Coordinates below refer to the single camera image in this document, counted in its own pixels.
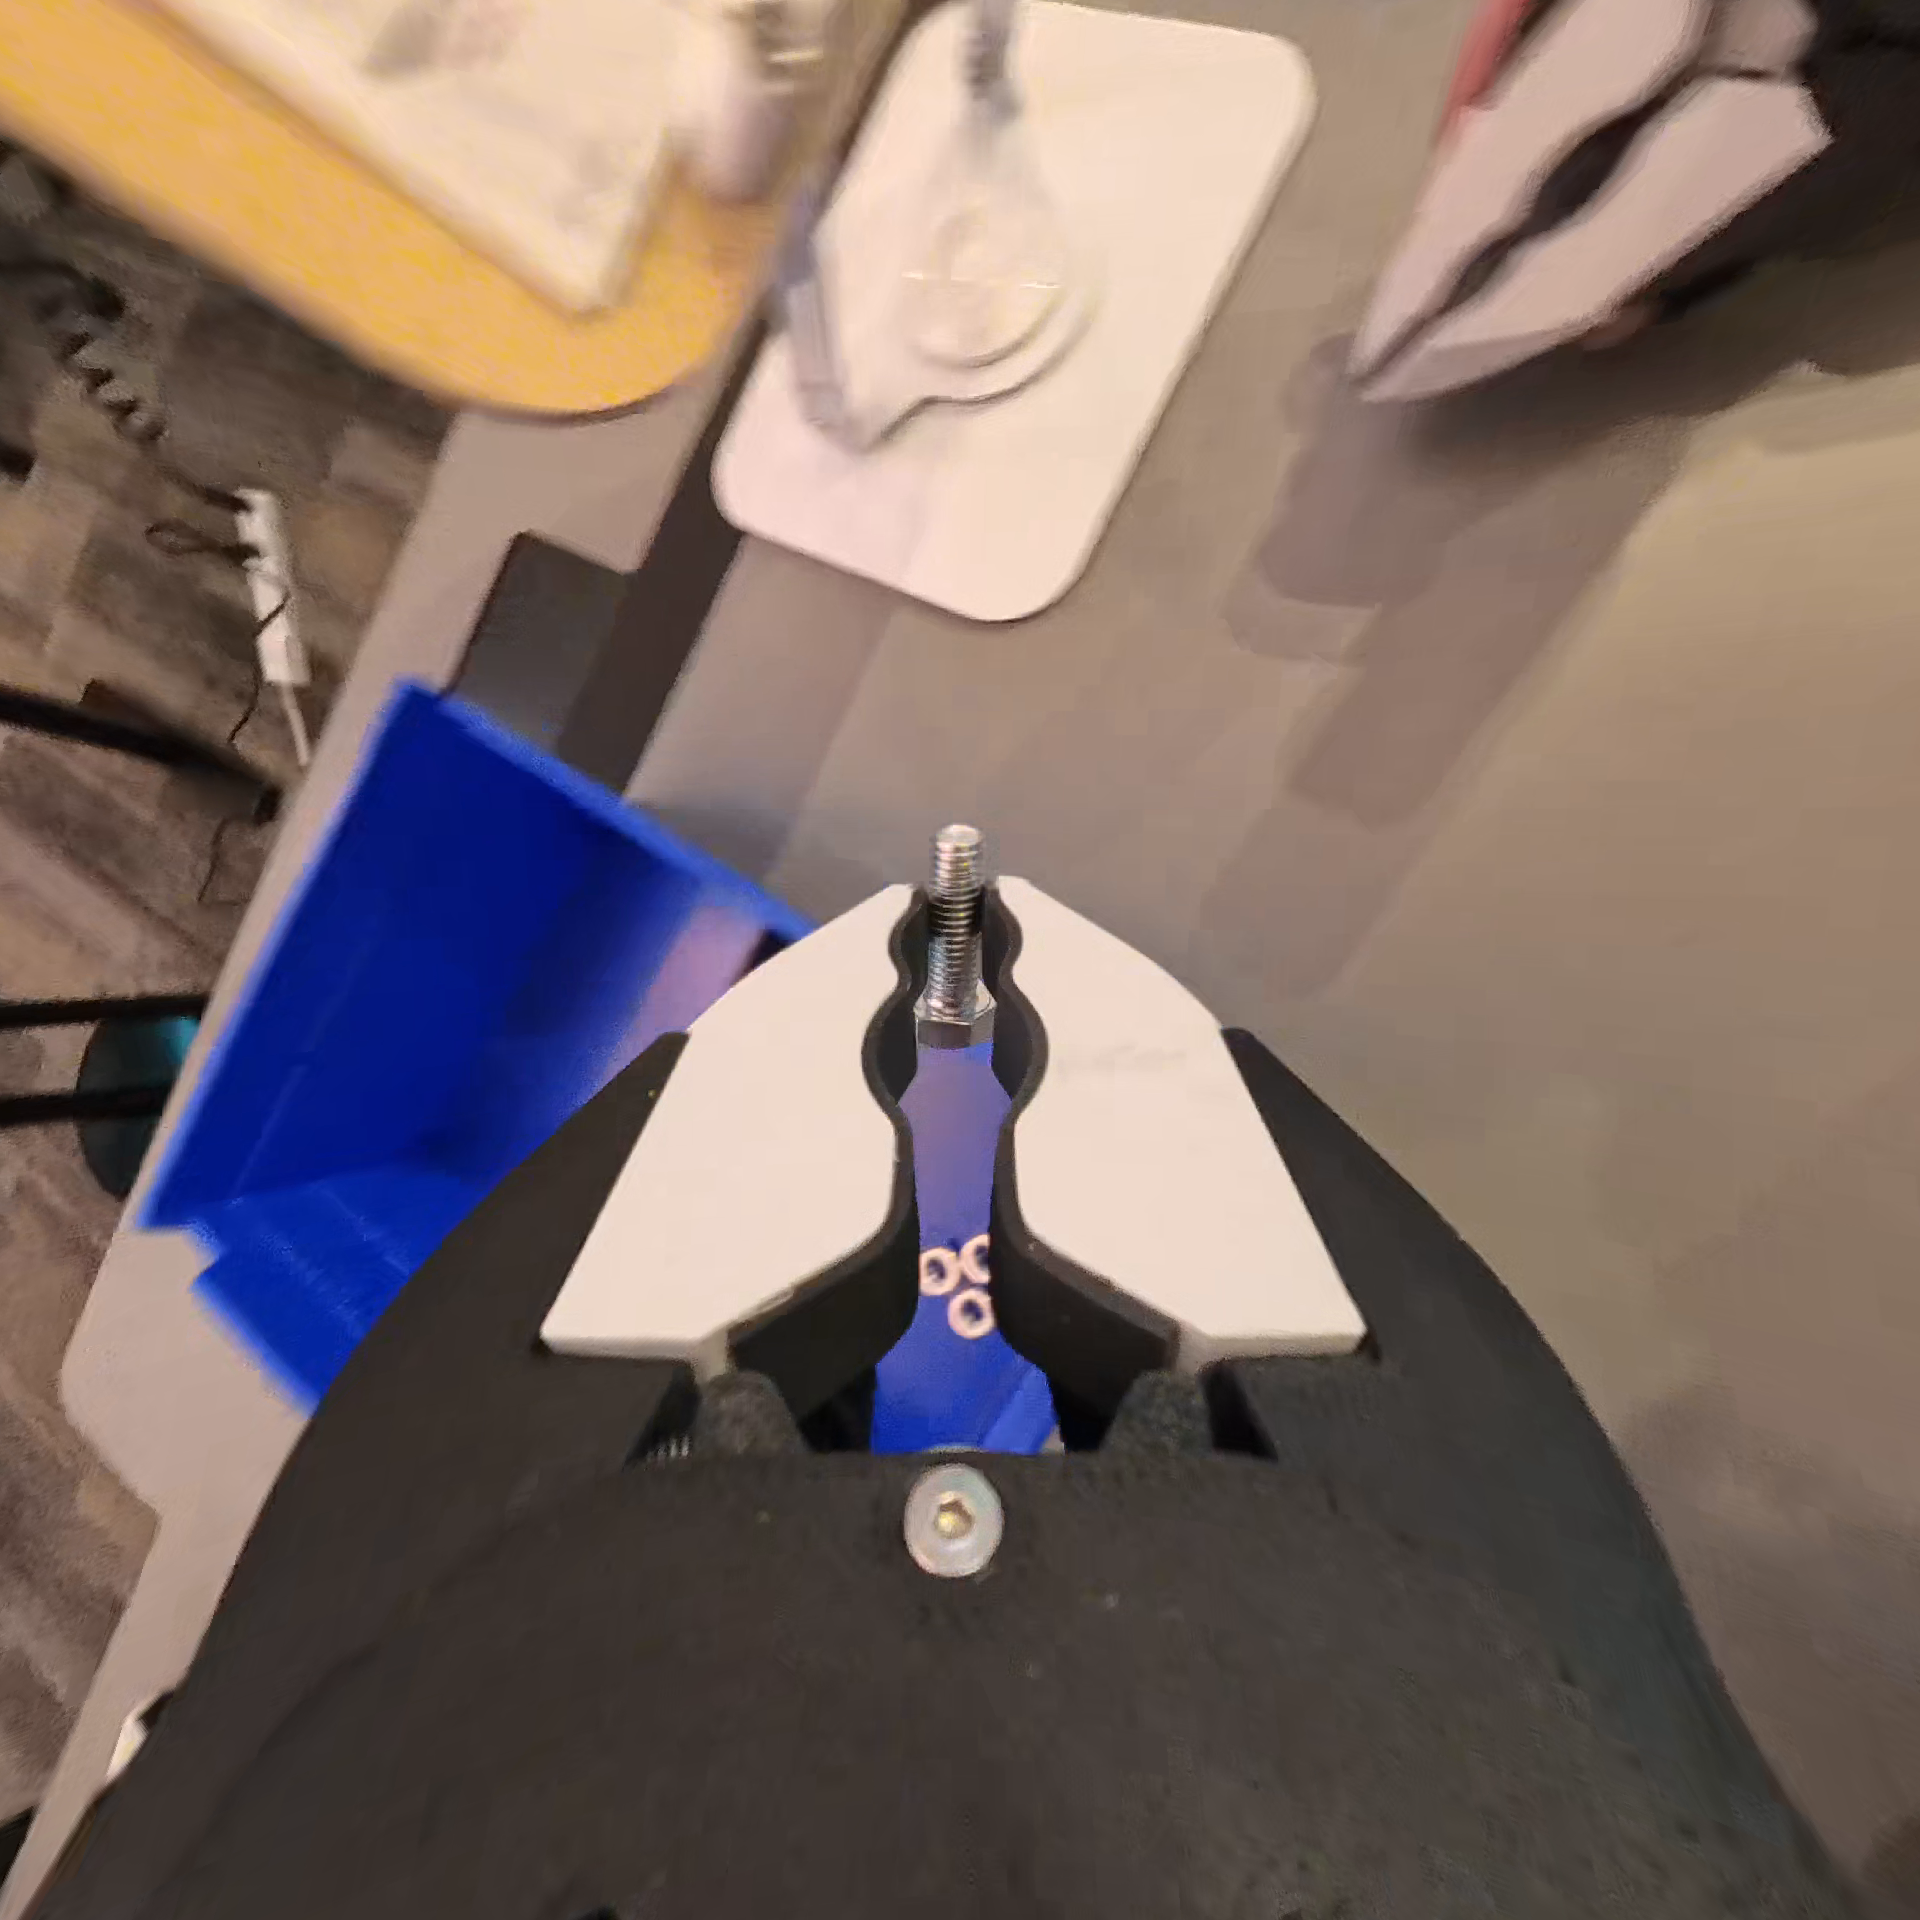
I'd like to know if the printed instruction sheet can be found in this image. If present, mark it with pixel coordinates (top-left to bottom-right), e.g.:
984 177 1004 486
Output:
194 0 676 308

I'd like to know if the silver hex bolt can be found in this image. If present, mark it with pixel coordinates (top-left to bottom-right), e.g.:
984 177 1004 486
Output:
910 824 1001 1052

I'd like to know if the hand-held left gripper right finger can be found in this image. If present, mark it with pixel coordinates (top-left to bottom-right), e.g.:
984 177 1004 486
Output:
984 878 1369 1370

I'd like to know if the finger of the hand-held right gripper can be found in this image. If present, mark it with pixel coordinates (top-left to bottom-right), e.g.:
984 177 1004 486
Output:
1432 0 1724 296
1347 71 1841 408

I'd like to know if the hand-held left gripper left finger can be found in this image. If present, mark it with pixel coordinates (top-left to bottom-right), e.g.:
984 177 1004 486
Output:
539 886 922 1370

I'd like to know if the blue plastic bin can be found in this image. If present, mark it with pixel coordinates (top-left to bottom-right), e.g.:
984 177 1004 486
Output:
136 680 1058 1456

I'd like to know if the white power strip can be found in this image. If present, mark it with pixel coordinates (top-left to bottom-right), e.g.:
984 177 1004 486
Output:
237 488 317 771

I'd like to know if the black coiled cable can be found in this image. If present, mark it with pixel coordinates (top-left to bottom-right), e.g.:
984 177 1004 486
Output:
36 278 169 452

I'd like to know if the thin black cable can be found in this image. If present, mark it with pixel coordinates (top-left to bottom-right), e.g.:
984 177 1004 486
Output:
146 510 291 904

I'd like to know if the instruction sheet on stand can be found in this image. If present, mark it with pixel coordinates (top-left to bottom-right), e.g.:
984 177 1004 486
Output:
0 0 1318 620

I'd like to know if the grey desk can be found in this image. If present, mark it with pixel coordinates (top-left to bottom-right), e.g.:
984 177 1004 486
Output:
60 0 1920 1920

